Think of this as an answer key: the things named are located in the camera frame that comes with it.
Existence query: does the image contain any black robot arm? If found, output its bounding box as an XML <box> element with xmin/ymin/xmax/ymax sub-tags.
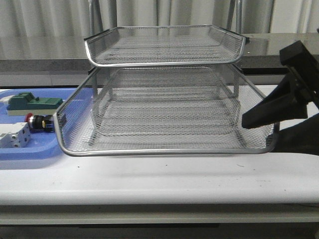
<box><xmin>242</xmin><ymin>41</ymin><xmax>319</xmax><ymax>155</ymax></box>

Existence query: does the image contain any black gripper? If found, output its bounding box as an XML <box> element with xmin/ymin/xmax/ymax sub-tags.
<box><xmin>242</xmin><ymin>40</ymin><xmax>319</xmax><ymax>129</ymax></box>

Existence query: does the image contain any white circuit breaker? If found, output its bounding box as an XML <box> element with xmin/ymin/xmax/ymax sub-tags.
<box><xmin>0</xmin><ymin>122</ymin><xmax>31</xmax><ymax>148</ymax></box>

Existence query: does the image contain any grey stone counter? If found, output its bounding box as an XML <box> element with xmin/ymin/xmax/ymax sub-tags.
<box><xmin>0</xmin><ymin>32</ymin><xmax>319</xmax><ymax>75</ymax></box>

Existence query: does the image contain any silver mesh tray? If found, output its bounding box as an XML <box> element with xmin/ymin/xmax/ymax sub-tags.
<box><xmin>54</xmin><ymin>64</ymin><xmax>279</xmax><ymax>156</ymax></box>
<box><xmin>84</xmin><ymin>25</ymin><xmax>249</xmax><ymax>67</ymax></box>
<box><xmin>89</xmin><ymin>82</ymin><xmax>247</xmax><ymax>147</ymax></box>

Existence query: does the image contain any red emergency stop button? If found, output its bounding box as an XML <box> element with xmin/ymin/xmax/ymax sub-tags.
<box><xmin>24</xmin><ymin>113</ymin><xmax>55</xmax><ymax>133</ymax></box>

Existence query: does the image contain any white curtain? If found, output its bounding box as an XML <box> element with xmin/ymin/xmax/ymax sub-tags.
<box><xmin>0</xmin><ymin>0</ymin><xmax>319</xmax><ymax>37</ymax></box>

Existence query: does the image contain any green terminal block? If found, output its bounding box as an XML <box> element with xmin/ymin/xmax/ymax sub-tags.
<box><xmin>6</xmin><ymin>92</ymin><xmax>63</xmax><ymax>116</ymax></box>

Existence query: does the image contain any blue plastic tray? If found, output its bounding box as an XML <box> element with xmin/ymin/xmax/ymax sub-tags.
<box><xmin>0</xmin><ymin>88</ymin><xmax>75</xmax><ymax>170</ymax></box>

